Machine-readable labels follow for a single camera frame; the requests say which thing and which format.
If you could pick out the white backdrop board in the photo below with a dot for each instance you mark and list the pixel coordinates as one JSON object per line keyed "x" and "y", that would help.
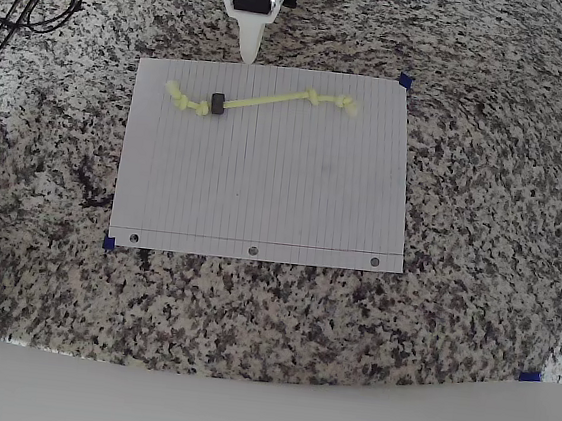
{"x": 259, "y": 414}

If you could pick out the lined paper sheet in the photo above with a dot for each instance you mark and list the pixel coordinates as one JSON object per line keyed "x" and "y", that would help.
{"x": 262, "y": 193}

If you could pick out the blue tape piece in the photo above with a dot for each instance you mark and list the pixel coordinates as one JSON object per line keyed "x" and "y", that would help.
{"x": 530, "y": 376}
{"x": 109, "y": 243}
{"x": 405, "y": 81}

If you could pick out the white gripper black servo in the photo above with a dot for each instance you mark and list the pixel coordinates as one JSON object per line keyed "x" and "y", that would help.
{"x": 253, "y": 0}

